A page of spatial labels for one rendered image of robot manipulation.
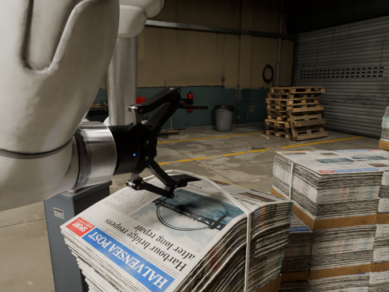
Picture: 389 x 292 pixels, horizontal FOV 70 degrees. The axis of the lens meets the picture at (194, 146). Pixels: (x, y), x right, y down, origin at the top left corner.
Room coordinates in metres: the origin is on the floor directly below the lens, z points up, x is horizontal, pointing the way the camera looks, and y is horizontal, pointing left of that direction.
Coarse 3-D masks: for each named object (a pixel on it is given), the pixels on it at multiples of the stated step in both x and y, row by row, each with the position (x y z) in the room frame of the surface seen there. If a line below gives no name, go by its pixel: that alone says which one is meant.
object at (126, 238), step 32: (128, 192) 0.56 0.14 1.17; (64, 224) 0.48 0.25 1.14; (96, 224) 0.46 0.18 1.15; (128, 224) 0.44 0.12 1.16; (160, 224) 0.43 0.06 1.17; (192, 224) 0.42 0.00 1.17; (224, 224) 0.41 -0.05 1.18; (96, 256) 0.39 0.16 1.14; (128, 256) 0.37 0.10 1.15; (160, 256) 0.36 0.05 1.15; (192, 256) 0.35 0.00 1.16; (224, 256) 0.39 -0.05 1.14; (96, 288) 0.47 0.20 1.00; (128, 288) 0.34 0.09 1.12; (160, 288) 0.31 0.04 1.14; (192, 288) 0.33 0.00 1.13; (224, 288) 0.39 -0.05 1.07
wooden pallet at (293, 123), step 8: (288, 112) 6.89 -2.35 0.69; (296, 112) 7.01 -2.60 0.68; (304, 112) 7.13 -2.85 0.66; (312, 112) 7.30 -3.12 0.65; (320, 112) 7.43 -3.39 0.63; (304, 120) 7.08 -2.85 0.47; (312, 120) 7.05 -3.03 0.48; (320, 120) 7.20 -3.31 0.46; (304, 128) 7.01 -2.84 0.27; (312, 128) 7.15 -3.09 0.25; (320, 128) 7.27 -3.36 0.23; (296, 136) 6.63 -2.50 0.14; (304, 136) 6.76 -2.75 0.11; (312, 136) 6.89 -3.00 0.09; (320, 136) 7.04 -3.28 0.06
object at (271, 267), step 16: (240, 192) 0.58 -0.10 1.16; (256, 192) 0.61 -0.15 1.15; (272, 208) 0.51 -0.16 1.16; (288, 208) 0.57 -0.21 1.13; (272, 224) 0.51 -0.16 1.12; (288, 224) 0.58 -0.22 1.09; (272, 240) 0.52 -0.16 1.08; (256, 256) 0.47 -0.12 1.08; (272, 256) 0.54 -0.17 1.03; (256, 272) 0.48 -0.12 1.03; (272, 272) 0.54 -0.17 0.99; (256, 288) 0.48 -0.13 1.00
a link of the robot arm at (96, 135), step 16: (80, 128) 0.34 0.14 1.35; (96, 128) 0.36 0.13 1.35; (80, 144) 0.33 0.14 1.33; (96, 144) 0.34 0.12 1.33; (112, 144) 0.36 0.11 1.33; (80, 160) 0.32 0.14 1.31; (96, 160) 0.33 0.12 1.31; (112, 160) 0.35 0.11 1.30; (80, 176) 0.32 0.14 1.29; (96, 176) 0.34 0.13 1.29
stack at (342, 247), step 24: (288, 240) 0.98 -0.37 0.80; (312, 240) 1.00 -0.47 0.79; (336, 240) 1.02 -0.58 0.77; (360, 240) 1.04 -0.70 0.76; (384, 240) 1.05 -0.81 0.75; (288, 264) 0.98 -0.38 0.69; (312, 264) 1.00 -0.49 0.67; (336, 264) 1.02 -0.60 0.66; (360, 264) 1.04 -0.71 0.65; (288, 288) 0.98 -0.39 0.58; (312, 288) 1.00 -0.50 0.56; (336, 288) 1.01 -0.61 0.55; (360, 288) 1.03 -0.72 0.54; (384, 288) 1.06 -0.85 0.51
